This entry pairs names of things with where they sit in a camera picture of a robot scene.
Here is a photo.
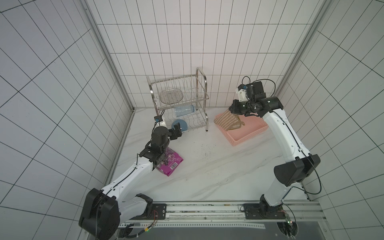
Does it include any orange striped square dishcloth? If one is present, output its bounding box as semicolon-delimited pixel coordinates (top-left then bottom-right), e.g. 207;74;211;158
214;110;245;131

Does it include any steel two-tier dish rack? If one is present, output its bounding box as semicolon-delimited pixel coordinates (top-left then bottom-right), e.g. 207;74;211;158
147;68;209;132

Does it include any pink plastic basket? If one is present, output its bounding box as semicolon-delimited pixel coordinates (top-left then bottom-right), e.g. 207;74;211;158
215;115;268;146

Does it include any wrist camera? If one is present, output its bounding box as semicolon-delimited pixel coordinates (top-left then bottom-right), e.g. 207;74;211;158
237;83;255;102
154;115;167;128

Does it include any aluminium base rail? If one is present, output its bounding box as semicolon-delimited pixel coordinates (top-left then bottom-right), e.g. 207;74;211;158
86;200;331;240

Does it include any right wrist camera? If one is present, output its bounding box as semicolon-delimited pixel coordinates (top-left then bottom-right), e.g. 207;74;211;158
237;83;255;102

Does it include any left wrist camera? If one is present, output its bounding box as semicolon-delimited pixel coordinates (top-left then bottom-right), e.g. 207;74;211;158
154;115;167;128

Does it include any blue bowl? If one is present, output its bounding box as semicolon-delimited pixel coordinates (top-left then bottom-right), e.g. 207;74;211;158
172;119;188;132

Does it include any purple snack packet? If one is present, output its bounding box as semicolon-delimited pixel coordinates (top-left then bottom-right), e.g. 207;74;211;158
156;147;184;177

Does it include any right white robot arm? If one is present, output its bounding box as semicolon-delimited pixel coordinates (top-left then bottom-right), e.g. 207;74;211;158
229;97;321;218

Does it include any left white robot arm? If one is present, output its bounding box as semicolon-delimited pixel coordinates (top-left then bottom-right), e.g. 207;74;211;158
79;122;182;240

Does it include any round metal mesh strainer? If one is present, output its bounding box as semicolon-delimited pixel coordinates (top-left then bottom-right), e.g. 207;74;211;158
159;88;184;105

